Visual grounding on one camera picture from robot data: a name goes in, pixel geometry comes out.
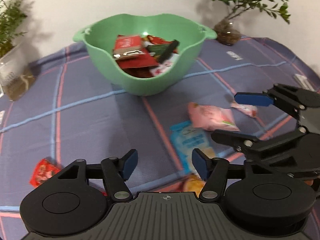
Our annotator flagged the small pink white candy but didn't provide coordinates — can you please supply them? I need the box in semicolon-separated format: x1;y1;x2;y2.
231;101;258;118

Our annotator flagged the yellow pink snack packet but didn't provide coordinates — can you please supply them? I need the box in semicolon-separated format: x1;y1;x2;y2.
182;174;206;197

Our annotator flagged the light blue snack packet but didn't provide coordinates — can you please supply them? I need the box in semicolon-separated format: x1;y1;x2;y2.
170;121;216;174

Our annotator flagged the white small device on table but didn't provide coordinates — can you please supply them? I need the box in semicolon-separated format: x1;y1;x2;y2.
293;74;316;92

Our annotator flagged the small red candy packet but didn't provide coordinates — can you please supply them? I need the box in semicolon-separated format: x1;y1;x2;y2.
29;158;62;188

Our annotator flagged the blue plaid tablecloth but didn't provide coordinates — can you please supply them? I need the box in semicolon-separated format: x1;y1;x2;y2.
1;37;319;239

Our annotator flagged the white blueberry snack bar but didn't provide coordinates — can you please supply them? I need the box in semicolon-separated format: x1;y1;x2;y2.
150;53;180;77

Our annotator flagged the black small snack packet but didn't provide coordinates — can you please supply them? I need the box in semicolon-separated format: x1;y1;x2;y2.
158;40;180;64

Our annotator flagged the large red flat packet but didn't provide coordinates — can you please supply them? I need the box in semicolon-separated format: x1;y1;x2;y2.
117;54;159;78

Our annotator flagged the red snack packet Chinese text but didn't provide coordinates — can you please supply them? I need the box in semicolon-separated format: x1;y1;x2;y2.
146;35;171;45

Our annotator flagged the red square snack packet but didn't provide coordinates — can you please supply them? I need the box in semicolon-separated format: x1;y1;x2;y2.
112;35;144;60

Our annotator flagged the green plastic bowl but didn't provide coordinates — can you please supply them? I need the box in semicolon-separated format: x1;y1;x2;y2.
73;14;217;96

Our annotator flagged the left potted plant clear pot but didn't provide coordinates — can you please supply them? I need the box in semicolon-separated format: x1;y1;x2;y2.
1;0;35;101

